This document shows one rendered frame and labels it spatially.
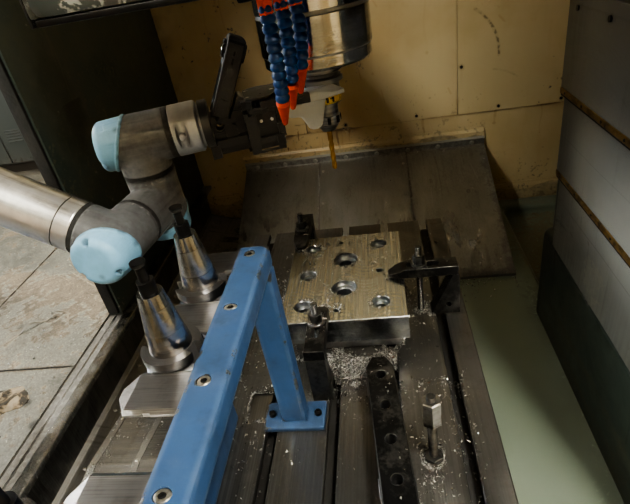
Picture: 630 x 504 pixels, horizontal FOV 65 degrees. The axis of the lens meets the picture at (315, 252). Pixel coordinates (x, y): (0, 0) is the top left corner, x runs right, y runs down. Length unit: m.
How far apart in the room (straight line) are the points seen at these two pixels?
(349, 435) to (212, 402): 0.40
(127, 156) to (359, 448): 0.55
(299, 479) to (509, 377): 0.66
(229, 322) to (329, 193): 1.30
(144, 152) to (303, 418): 0.47
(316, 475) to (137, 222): 0.44
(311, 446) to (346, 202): 1.09
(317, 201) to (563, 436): 1.07
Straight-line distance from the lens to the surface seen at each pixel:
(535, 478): 1.13
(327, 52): 0.69
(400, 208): 1.71
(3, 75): 1.22
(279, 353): 0.73
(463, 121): 1.89
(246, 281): 0.59
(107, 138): 0.76
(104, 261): 0.68
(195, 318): 0.58
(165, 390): 0.51
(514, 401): 1.24
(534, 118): 1.95
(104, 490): 0.46
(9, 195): 0.75
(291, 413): 0.82
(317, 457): 0.80
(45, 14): 0.51
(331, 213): 1.73
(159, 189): 0.77
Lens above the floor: 1.55
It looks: 32 degrees down
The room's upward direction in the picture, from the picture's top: 11 degrees counter-clockwise
